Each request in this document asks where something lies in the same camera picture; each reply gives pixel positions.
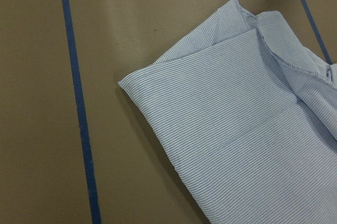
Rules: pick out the light blue striped shirt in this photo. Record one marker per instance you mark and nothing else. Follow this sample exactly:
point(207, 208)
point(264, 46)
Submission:
point(247, 116)

